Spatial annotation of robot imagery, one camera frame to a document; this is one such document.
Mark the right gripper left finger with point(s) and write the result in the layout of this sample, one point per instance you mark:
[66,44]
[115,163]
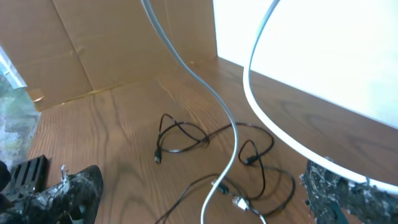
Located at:
[75,199]

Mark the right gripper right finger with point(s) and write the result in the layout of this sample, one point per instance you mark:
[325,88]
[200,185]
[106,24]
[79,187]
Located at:
[329,194]

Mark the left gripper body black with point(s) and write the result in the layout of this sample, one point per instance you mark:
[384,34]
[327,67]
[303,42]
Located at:
[25,179]

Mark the brown cardboard panel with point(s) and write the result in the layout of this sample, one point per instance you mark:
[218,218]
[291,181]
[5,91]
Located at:
[64,49]

